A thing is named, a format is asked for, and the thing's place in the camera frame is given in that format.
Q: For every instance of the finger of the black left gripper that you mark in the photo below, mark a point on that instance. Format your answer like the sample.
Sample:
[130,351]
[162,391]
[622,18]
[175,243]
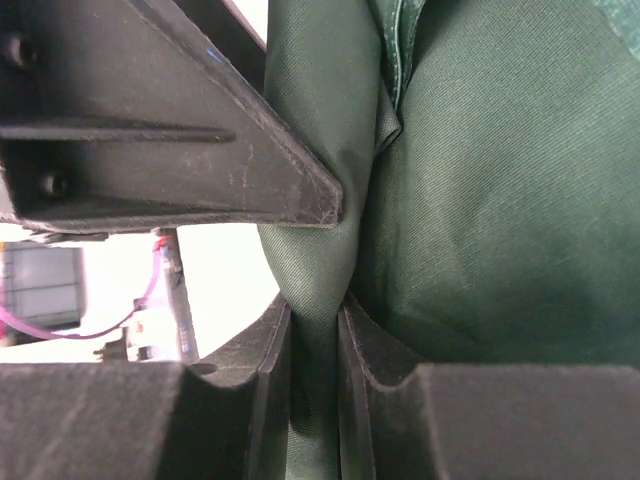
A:
[126,116]

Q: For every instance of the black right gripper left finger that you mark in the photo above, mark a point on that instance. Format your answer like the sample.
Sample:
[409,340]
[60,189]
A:
[225,417]

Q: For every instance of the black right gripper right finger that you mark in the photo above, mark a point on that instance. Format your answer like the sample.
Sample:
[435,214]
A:
[401,417]

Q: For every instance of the dark green cloth napkin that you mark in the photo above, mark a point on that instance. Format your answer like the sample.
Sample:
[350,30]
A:
[489,157]

